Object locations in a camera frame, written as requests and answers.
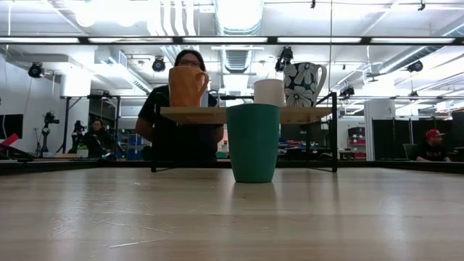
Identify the silver ceiling duct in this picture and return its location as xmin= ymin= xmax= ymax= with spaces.
xmin=213 ymin=0 xmax=265 ymax=36

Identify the red object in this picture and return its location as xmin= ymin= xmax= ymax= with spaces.
xmin=0 ymin=133 xmax=20 ymax=150

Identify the rack with red bins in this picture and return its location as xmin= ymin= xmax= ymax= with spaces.
xmin=347 ymin=125 xmax=367 ymax=160

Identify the black aluminium table frame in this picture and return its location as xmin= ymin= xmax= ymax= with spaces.
xmin=0 ymin=159 xmax=464 ymax=175

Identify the blue white floral mug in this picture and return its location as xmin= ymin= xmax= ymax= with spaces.
xmin=283 ymin=62 xmax=328 ymax=109

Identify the blue storage bin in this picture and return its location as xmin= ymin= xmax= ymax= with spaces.
xmin=125 ymin=134 xmax=143 ymax=160

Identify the black wall monitor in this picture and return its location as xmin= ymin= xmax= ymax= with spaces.
xmin=0 ymin=114 xmax=24 ymax=140

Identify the plain white mug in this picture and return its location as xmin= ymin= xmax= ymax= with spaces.
xmin=253 ymin=78 xmax=286 ymax=108

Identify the black background rig frame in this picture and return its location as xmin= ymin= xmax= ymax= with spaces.
xmin=59 ymin=94 xmax=123 ymax=153

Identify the person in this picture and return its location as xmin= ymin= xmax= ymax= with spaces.
xmin=135 ymin=49 xmax=226 ymax=163
xmin=415 ymin=128 xmax=453 ymax=163
xmin=83 ymin=118 xmax=114 ymax=159

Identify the green cup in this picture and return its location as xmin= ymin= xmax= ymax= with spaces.
xmin=226 ymin=103 xmax=281 ymax=183

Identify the wooden shelf black metal frame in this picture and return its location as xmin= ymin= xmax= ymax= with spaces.
xmin=150 ymin=92 xmax=339 ymax=173

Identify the black overhead light beam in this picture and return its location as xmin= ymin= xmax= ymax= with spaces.
xmin=0 ymin=35 xmax=464 ymax=46

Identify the orange faceted mug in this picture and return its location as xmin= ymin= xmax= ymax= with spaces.
xmin=168 ymin=65 xmax=210 ymax=108

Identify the black room divider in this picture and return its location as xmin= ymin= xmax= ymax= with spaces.
xmin=371 ymin=117 xmax=464 ymax=162

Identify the thin vertical hanging cable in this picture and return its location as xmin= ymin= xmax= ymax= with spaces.
xmin=328 ymin=0 xmax=333 ymax=94

